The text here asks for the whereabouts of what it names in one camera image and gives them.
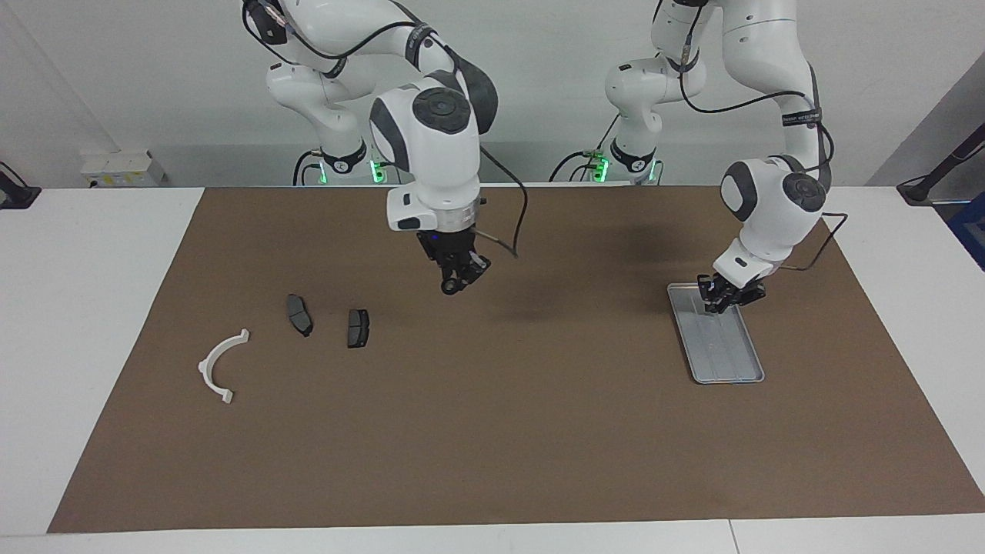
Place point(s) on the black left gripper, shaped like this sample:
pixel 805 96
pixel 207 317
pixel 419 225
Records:
pixel 735 291

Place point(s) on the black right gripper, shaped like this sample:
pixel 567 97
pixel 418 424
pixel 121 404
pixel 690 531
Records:
pixel 448 246

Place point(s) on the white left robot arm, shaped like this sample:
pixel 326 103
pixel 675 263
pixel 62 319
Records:
pixel 769 208

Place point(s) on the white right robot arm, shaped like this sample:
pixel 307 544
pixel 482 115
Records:
pixel 439 154

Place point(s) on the silver metal tray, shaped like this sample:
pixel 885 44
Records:
pixel 719 346

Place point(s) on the rectangular dark brake pad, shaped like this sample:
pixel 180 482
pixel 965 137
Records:
pixel 358 328

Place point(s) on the elongated dark brake pad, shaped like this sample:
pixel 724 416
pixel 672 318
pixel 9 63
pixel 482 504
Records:
pixel 299 315

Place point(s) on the brown table mat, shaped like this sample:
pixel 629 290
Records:
pixel 539 446

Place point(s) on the black stand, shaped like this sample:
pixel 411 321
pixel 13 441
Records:
pixel 943 165
pixel 15 196

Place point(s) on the blue crate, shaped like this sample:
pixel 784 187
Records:
pixel 971 227

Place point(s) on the white power strip box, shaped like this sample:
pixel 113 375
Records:
pixel 123 169

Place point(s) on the white semicircular bracket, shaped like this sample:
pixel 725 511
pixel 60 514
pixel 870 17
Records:
pixel 205 369

